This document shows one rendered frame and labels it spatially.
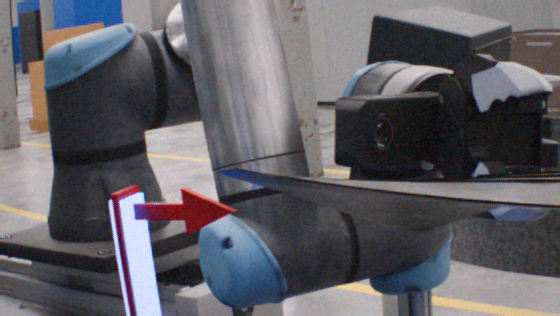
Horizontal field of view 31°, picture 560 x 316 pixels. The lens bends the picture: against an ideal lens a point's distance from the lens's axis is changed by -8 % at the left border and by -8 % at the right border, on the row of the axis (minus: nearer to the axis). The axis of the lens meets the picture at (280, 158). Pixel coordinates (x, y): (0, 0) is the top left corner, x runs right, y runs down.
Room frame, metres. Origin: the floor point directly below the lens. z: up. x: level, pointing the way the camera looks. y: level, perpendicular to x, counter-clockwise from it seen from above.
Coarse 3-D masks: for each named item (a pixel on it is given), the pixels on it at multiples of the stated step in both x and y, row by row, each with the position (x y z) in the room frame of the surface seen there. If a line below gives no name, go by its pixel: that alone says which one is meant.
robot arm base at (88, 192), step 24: (144, 144) 1.21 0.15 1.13; (72, 168) 1.16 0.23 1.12; (96, 168) 1.16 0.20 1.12; (120, 168) 1.17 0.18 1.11; (144, 168) 1.19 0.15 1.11; (72, 192) 1.16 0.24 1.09; (96, 192) 1.16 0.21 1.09; (144, 192) 1.17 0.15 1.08; (48, 216) 1.19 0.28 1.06; (72, 216) 1.15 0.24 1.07; (96, 216) 1.15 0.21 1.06; (72, 240) 1.15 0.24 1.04; (96, 240) 1.14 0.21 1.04
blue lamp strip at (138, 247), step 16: (128, 208) 0.54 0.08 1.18; (128, 224) 0.54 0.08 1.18; (144, 224) 0.55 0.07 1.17; (128, 240) 0.54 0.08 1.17; (144, 240) 0.55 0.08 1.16; (128, 256) 0.54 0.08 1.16; (144, 256) 0.55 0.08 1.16; (144, 272) 0.55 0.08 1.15; (144, 288) 0.54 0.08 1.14; (144, 304) 0.54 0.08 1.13
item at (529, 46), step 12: (516, 36) 7.36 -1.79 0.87; (528, 36) 7.27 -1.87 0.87; (540, 36) 7.19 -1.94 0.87; (552, 36) 7.11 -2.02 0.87; (516, 48) 7.37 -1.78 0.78; (528, 48) 7.28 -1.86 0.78; (540, 48) 7.20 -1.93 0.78; (552, 48) 7.11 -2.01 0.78; (516, 60) 7.38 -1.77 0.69; (528, 60) 7.29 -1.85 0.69; (540, 60) 7.21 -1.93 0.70; (552, 60) 7.12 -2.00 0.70; (540, 72) 7.22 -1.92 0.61; (552, 72) 7.13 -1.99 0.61; (552, 96) 7.14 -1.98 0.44; (552, 108) 7.14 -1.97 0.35
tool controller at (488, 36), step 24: (384, 24) 1.08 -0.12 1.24; (408, 24) 1.07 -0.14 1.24; (432, 24) 1.08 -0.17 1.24; (456, 24) 1.13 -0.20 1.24; (480, 24) 1.18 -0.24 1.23; (504, 24) 1.25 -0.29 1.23; (384, 48) 1.08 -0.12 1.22; (408, 48) 1.07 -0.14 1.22; (432, 48) 1.06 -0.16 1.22; (456, 48) 1.05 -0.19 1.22; (480, 48) 1.08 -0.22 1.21; (504, 48) 1.23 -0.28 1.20
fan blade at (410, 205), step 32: (288, 192) 0.50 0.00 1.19; (320, 192) 0.49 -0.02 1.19; (352, 192) 0.41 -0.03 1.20; (384, 192) 0.40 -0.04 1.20; (416, 192) 0.40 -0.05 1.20; (448, 192) 0.41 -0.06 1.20; (480, 192) 0.41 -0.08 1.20; (512, 192) 0.41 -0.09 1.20; (544, 192) 0.41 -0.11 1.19; (384, 224) 0.59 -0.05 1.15; (416, 224) 0.59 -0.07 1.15
